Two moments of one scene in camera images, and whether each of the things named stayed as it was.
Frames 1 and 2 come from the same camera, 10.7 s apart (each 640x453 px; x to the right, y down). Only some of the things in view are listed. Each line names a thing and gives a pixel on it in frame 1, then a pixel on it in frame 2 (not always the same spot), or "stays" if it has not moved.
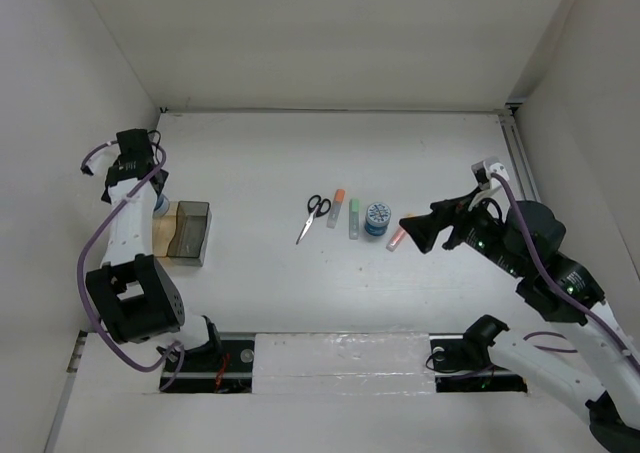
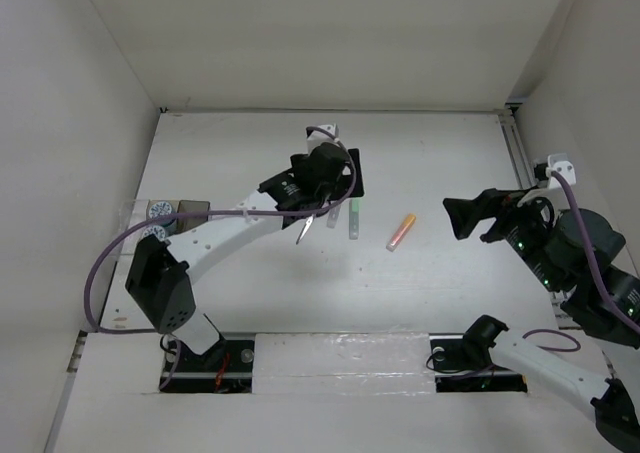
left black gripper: [164, 177] to [342, 183]
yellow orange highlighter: [395, 240] stays
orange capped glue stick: [336, 208] stays
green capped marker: [353, 218] stays
